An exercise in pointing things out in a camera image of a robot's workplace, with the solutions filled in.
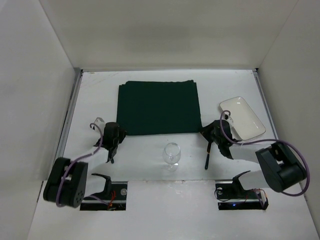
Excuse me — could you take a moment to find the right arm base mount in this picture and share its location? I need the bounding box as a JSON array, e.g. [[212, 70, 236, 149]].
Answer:
[[214, 171, 269, 211]]

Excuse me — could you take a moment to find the right aluminium table rail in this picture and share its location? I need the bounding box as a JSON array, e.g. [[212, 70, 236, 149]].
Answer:
[[252, 68, 278, 139]]

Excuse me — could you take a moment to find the white rectangular plate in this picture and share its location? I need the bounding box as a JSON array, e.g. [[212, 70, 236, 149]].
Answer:
[[219, 96, 266, 141]]

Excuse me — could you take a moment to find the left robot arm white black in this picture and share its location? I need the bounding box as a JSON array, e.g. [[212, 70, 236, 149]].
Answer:
[[43, 122, 127, 208]]

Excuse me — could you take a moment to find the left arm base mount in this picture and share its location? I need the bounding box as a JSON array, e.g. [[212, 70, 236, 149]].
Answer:
[[76, 173, 128, 211]]

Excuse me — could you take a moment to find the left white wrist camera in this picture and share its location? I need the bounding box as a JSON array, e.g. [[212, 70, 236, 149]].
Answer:
[[90, 117, 106, 133]]

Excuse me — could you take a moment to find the gold knife black handle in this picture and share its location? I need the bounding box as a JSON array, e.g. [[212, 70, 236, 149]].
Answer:
[[204, 141, 212, 170]]

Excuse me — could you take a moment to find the dark green cloth napkin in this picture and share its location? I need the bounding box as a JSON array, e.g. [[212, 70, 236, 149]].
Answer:
[[116, 80, 202, 136]]

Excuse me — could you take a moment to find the aluminium table rail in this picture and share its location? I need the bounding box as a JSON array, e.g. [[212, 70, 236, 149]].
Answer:
[[252, 68, 278, 139], [48, 67, 83, 175]]

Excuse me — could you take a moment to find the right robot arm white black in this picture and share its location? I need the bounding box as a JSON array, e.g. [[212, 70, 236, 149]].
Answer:
[[199, 119, 311, 196]]

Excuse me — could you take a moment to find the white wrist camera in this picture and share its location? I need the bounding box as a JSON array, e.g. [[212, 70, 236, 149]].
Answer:
[[223, 114, 234, 126], [90, 117, 106, 133]]

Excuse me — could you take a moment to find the left aluminium table rail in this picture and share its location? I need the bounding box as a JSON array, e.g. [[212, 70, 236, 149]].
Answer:
[[48, 67, 83, 175]]

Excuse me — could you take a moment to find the clear wine glass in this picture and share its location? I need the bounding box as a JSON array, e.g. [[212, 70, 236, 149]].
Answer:
[[162, 142, 181, 172]]

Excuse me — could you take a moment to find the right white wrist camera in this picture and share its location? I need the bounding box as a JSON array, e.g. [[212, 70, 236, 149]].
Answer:
[[223, 114, 234, 126]]

